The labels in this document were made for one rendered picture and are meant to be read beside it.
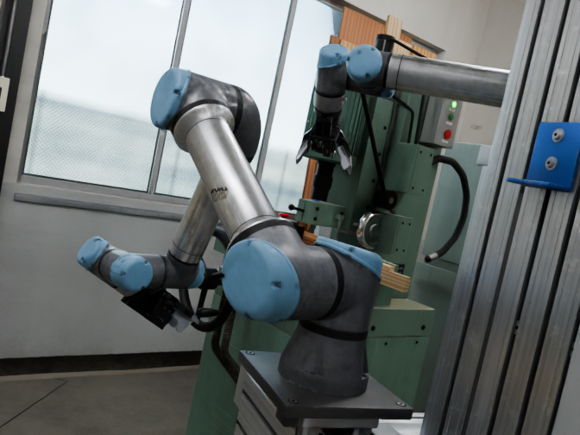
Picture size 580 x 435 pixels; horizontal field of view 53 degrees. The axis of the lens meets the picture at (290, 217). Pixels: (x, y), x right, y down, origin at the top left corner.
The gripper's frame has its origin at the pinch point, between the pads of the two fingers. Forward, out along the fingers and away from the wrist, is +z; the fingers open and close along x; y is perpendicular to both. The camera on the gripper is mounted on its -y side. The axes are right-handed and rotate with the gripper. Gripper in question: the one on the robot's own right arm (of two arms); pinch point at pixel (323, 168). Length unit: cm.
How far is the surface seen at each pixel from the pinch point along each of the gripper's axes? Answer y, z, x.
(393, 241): -4.1, 23.5, 22.6
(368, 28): -200, 34, -19
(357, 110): -20.9, -8.3, 4.5
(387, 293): 18.0, 23.2, 24.2
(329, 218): -6.2, 22.1, 2.3
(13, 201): -22, 63, -133
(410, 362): 7, 62, 36
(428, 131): -35.0, 2.2, 25.8
